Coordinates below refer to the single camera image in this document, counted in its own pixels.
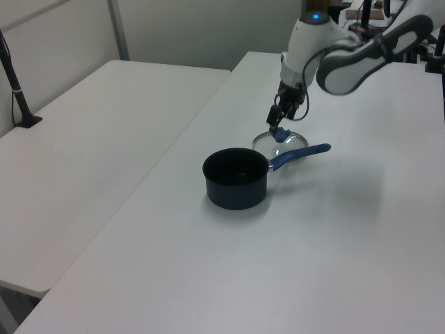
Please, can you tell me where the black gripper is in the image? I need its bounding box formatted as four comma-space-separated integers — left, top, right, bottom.
266, 79, 307, 133

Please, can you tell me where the glass lid with blue knob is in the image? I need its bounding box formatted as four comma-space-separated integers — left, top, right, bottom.
250, 126, 309, 164

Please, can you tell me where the brown board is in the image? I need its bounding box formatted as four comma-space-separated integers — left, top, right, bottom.
346, 8, 384, 22

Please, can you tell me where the black clamped stand pole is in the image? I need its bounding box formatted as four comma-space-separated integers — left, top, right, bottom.
424, 26, 445, 74

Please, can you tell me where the white side table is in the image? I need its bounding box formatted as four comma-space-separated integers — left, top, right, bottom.
0, 59, 232, 294

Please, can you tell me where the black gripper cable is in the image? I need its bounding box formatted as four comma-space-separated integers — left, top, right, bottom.
288, 48, 327, 122

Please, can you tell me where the dark saucepan with blue handle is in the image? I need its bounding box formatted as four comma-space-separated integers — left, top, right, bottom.
202, 143, 332, 211

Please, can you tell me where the grey partition post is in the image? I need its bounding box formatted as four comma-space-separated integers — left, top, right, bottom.
106, 0, 131, 61

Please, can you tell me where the black camera pole with base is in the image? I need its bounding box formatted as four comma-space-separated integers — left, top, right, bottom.
0, 29, 44, 129

